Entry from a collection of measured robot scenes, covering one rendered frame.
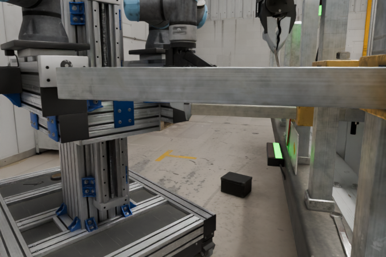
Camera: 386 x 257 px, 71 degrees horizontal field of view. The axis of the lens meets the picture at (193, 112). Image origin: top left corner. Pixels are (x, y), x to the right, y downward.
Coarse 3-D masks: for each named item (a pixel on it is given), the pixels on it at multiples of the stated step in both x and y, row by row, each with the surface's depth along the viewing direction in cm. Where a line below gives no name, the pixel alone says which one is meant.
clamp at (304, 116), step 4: (296, 108) 68; (300, 108) 65; (304, 108) 65; (308, 108) 64; (312, 108) 64; (296, 112) 68; (300, 112) 65; (304, 112) 65; (308, 112) 65; (312, 112) 64; (296, 116) 68; (300, 116) 65; (304, 116) 65; (308, 116) 65; (312, 116) 64; (296, 120) 67; (300, 120) 65; (304, 120) 65; (308, 120) 65; (312, 120) 65; (300, 124) 65; (304, 124) 65; (308, 124) 65; (312, 124) 65
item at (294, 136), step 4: (288, 120) 86; (288, 124) 85; (292, 124) 77; (292, 128) 75; (292, 132) 75; (296, 132) 68; (292, 136) 74; (296, 136) 67; (292, 140) 74; (296, 140) 66; (292, 144) 74; (296, 144) 66; (292, 148) 73; (296, 148) 66; (288, 152) 82; (292, 152) 73; (296, 152) 66; (292, 156) 73; (296, 156) 66; (292, 160) 72; (296, 160) 66; (292, 164) 72; (296, 164) 66; (296, 168) 66
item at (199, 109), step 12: (192, 108) 75; (204, 108) 74; (216, 108) 73; (228, 108) 73; (240, 108) 72; (252, 108) 71; (264, 108) 70; (276, 108) 70; (288, 108) 69; (348, 108) 66; (348, 120) 66; (360, 120) 65
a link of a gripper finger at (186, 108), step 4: (172, 104) 75; (176, 104) 75; (180, 104) 75; (184, 104) 74; (188, 104) 73; (176, 108) 76; (180, 108) 75; (184, 108) 74; (188, 108) 74; (188, 112) 75; (188, 116) 76
